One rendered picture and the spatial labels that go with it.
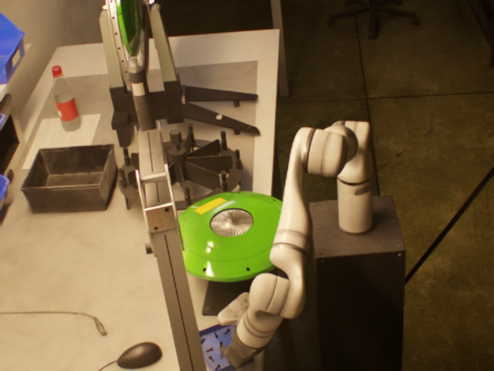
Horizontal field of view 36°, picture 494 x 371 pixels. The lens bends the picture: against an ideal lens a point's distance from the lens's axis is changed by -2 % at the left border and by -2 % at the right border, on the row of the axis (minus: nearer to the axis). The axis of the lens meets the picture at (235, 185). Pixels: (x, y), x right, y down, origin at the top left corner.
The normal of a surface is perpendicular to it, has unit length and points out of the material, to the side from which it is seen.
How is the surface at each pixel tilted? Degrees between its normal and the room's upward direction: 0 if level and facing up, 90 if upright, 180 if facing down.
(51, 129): 0
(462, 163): 0
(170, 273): 52
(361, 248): 0
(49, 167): 87
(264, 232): 11
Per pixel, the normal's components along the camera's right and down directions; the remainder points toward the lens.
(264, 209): 0.05, -0.85
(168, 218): 0.18, 0.58
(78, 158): -0.07, 0.56
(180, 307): 0.07, -0.04
